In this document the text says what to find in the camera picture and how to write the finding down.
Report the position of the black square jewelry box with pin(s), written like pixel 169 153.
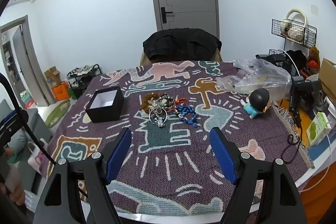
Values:
pixel 105 105

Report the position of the clear plastic bag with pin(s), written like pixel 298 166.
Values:
pixel 253 74

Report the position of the silver chain hoop jewelry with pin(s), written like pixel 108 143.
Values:
pixel 158 116

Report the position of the orange box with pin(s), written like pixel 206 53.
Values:
pixel 61 91

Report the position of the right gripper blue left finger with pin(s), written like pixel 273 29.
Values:
pixel 60 201

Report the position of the black wire wall basket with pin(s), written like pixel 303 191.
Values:
pixel 310 33

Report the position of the black haired cartoon figurine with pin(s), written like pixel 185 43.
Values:
pixel 258 102

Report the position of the person left hand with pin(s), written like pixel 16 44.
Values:
pixel 17 196

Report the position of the black door handle lock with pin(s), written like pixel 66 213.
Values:
pixel 164 14

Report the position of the black jacket on chair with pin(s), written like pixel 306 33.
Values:
pixel 181 44

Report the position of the brown cardboard box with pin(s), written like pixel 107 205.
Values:
pixel 53 77

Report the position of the green white carton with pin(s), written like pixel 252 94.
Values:
pixel 318 129

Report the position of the green oval floor mat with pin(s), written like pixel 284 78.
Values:
pixel 58 113

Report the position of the black shoe rack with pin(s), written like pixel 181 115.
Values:
pixel 80 78

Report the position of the cream handbag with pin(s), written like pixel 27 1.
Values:
pixel 293 30

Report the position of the patterned purple woven tablecloth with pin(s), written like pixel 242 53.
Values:
pixel 172 170

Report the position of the brown plush toy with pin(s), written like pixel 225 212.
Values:
pixel 313 61

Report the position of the large cardboard box right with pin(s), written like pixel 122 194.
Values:
pixel 327 75

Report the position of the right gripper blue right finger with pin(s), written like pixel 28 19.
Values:
pixel 280 201

